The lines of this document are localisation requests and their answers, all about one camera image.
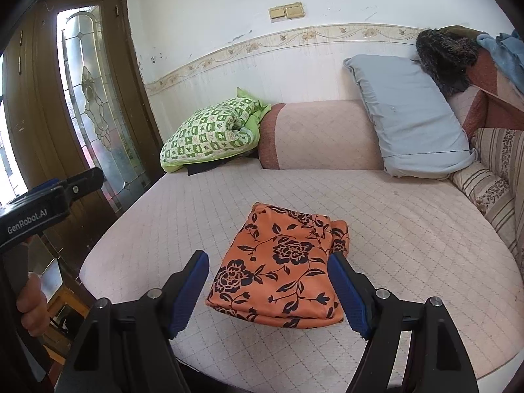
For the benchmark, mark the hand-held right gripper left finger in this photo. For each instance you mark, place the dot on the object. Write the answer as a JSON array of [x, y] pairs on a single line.
[[190, 290]]

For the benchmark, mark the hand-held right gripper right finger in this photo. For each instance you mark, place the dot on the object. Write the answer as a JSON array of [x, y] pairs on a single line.
[[348, 290]]

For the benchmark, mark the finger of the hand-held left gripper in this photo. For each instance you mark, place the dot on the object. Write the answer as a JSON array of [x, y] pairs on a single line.
[[86, 180], [37, 190]]

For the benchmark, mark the orange floral blouse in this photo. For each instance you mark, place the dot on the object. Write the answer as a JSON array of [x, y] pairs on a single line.
[[278, 270]]

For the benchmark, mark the person's left hand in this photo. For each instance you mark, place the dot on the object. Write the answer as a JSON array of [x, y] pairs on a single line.
[[32, 307]]

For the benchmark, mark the wooden door with patterned glass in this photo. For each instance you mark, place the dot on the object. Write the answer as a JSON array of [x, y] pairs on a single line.
[[45, 110]]

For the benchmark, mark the green patterned pillow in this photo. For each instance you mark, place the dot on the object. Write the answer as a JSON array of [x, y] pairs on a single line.
[[208, 131]]

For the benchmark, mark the pink quilted bolster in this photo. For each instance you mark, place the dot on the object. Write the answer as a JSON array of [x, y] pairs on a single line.
[[323, 139]]

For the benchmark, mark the small striped floral cushion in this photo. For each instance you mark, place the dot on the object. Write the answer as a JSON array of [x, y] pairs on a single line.
[[483, 200]]

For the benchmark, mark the light blue pillow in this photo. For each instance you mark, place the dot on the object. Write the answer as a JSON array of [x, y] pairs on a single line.
[[409, 118]]

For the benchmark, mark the dark furry garment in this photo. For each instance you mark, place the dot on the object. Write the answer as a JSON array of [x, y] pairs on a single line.
[[446, 57]]

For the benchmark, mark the blue cloth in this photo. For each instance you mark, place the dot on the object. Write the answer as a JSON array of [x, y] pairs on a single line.
[[507, 57]]

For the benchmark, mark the olive green cloth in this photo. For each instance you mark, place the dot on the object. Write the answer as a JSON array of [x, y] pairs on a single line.
[[462, 32]]

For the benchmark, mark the beige light switch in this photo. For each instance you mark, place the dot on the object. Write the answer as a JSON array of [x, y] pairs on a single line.
[[277, 13], [294, 10]]

